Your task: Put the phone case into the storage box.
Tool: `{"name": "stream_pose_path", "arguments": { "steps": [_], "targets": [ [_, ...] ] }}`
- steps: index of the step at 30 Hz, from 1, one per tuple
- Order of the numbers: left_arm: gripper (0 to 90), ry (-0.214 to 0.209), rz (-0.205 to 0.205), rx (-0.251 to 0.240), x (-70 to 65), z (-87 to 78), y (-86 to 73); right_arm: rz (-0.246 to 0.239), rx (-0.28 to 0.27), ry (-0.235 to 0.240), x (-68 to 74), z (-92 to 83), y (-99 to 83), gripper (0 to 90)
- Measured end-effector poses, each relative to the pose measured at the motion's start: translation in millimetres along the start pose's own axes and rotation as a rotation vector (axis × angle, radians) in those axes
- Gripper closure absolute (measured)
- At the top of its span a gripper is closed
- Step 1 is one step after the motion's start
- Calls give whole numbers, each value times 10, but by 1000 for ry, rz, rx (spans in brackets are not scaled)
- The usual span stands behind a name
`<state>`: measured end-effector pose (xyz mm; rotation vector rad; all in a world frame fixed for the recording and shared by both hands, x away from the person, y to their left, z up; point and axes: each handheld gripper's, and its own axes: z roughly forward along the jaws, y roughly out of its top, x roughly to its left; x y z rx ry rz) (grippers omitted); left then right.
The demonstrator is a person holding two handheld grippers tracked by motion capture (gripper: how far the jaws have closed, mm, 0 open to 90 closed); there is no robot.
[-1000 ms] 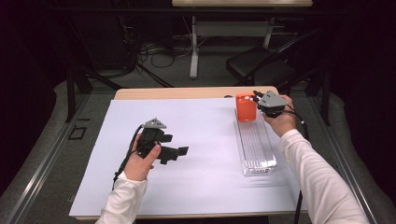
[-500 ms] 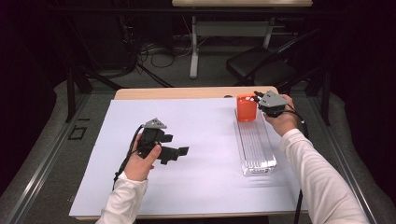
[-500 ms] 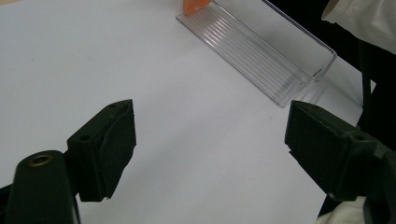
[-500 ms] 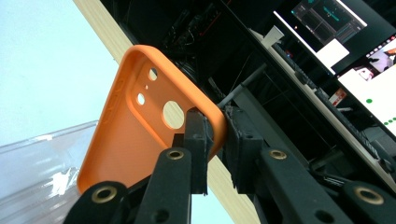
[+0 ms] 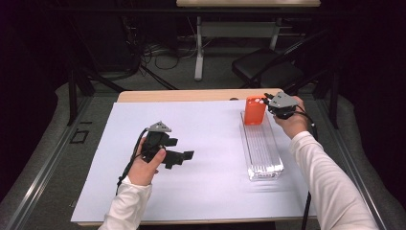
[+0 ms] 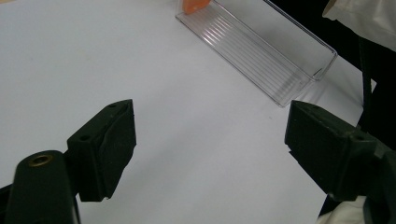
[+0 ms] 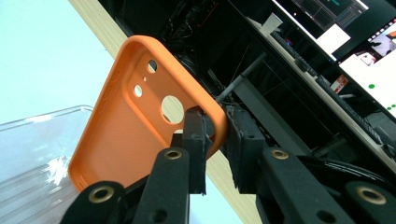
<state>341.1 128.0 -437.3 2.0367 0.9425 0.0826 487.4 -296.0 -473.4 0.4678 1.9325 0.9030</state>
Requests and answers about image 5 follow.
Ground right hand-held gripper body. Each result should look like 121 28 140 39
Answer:
266 91 300 120

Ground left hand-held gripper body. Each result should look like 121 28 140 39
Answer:
140 121 185 171

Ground orange phone case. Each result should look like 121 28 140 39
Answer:
243 95 268 127

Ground clear plastic package box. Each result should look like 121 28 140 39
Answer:
239 109 285 182

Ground person's right hand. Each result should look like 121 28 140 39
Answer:
273 95 309 140

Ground person's left hand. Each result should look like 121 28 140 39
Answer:
126 137 168 187

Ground white table board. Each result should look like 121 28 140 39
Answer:
70 99 317 223

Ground black folding chair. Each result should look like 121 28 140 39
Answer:
231 29 330 99

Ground black metal stand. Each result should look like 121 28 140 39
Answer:
66 65 126 127
314 68 340 130

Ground white-legged wooden desk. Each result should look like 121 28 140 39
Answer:
175 0 322 81

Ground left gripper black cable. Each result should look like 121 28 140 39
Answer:
115 127 149 196

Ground cables on floor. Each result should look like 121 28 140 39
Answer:
140 39 200 71

